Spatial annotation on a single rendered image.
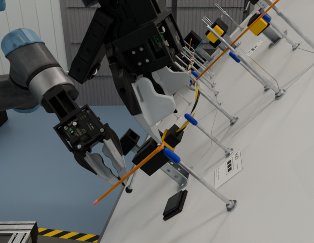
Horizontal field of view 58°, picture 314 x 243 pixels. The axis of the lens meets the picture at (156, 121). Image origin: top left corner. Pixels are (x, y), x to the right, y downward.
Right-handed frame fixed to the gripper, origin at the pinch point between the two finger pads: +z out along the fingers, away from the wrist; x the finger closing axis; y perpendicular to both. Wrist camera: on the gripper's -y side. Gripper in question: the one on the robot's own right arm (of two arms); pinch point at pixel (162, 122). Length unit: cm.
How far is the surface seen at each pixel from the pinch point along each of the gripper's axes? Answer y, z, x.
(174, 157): 6.6, -1.6, -12.5
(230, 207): 9.9, 5.9, -12.6
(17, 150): -246, 50, 136
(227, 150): 8.1, 6.4, -1.5
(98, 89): -236, 58, 288
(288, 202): 16.1, 3.4, -15.2
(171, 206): -1.3, 10.3, -7.0
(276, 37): 16.8, 2.3, 30.5
